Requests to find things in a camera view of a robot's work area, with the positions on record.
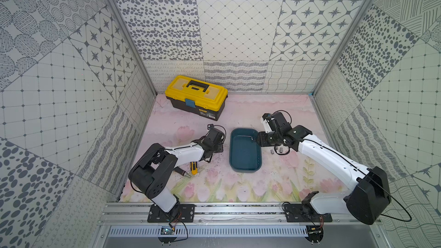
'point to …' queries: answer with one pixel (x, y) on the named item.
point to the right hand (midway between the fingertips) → (260, 141)
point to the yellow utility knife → (194, 168)
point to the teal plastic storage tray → (245, 152)
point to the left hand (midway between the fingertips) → (219, 141)
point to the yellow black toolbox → (197, 97)
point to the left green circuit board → (167, 230)
